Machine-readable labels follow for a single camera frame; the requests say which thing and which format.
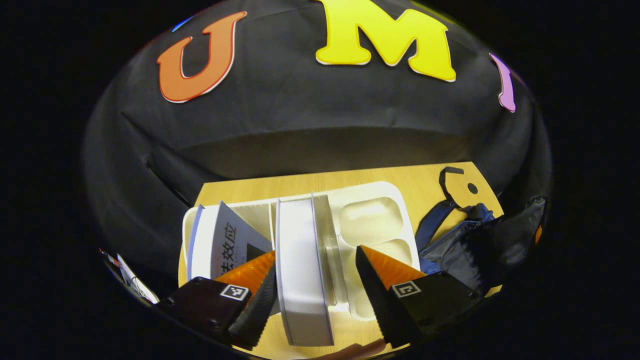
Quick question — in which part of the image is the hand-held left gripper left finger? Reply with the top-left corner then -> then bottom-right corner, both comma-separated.
159,250 -> 278,351

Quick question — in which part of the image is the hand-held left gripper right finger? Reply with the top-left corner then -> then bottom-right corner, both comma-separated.
355,245 -> 485,349

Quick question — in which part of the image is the white book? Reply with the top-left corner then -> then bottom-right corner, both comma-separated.
275,194 -> 335,347

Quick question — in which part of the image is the grey-blue book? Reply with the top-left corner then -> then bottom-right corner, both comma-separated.
187,201 -> 275,282

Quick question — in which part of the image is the blue schoolbag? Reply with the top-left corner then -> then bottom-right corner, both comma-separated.
415,166 -> 548,296

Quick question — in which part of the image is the white plastic bookshelf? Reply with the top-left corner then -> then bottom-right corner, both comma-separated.
181,181 -> 422,322

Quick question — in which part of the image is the white side table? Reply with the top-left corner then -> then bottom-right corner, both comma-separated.
102,250 -> 160,305

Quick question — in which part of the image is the black backdrop cloth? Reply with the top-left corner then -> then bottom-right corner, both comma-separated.
82,0 -> 553,281

